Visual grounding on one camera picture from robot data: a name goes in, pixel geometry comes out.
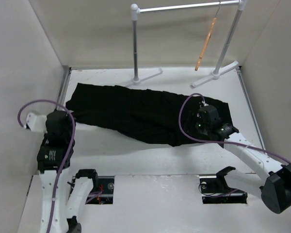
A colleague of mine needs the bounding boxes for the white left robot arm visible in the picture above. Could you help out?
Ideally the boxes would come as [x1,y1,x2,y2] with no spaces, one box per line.
[26,110,99,233]

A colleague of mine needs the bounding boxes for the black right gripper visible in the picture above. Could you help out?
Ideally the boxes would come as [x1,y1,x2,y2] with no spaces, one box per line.
[177,111,210,139]

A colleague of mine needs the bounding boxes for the black trousers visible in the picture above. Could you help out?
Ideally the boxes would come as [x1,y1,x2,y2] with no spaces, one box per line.
[65,82,233,147]

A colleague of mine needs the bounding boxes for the wooden clothes hanger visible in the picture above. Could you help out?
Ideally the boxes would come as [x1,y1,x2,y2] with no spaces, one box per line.
[194,5,221,71]

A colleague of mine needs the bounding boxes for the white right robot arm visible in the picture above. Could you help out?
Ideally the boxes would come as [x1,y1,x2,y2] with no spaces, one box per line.
[184,105,291,214]

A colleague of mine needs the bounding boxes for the white clothes rack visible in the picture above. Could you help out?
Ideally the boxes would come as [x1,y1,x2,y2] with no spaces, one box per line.
[123,0,248,88]

